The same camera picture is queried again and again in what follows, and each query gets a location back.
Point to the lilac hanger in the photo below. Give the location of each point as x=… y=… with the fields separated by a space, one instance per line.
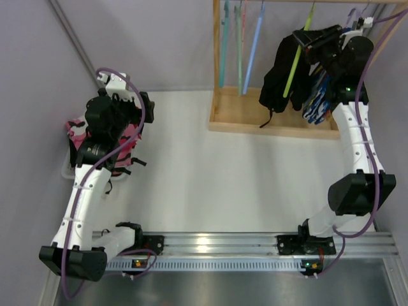
x=358 y=12

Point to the mint green hanger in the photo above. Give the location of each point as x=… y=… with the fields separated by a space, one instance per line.
x=238 y=28

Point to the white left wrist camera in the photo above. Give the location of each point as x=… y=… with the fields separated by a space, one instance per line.
x=115 y=85

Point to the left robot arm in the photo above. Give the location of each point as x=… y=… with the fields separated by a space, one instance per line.
x=73 y=253

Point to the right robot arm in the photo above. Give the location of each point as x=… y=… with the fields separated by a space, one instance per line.
x=345 y=56

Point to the lime green hanger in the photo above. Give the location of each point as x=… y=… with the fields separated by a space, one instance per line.
x=297 y=55

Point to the wooden clothes rack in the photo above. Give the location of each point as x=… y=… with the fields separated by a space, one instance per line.
x=232 y=113

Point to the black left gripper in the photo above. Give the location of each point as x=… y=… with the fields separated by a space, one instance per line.
x=126 y=104

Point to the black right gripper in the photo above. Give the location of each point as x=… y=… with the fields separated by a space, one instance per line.
x=307 y=40

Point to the pink wire hanger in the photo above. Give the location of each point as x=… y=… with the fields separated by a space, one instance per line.
x=243 y=6

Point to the white perforated basket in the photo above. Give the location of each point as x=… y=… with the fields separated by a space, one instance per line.
x=67 y=172

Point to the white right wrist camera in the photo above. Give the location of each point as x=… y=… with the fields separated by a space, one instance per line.
x=361 y=24

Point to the black trousers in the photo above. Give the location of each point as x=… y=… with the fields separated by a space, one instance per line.
x=276 y=79

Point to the pink camouflage trousers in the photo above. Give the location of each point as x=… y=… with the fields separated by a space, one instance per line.
x=85 y=146

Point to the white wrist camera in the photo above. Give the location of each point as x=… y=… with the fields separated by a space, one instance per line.
x=115 y=85
x=361 y=24

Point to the aluminium mounting rail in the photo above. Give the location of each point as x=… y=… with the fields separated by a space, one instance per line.
x=370 y=245

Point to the teal wire hanger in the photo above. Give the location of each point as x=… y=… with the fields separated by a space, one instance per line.
x=225 y=27

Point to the light blue hanger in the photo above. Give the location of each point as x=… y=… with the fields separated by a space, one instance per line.
x=253 y=48

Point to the blue white red trousers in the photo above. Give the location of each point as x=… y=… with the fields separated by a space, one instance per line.
x=316 y=108

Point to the slotted cable duct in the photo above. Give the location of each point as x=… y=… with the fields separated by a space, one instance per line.
x=212 y=265

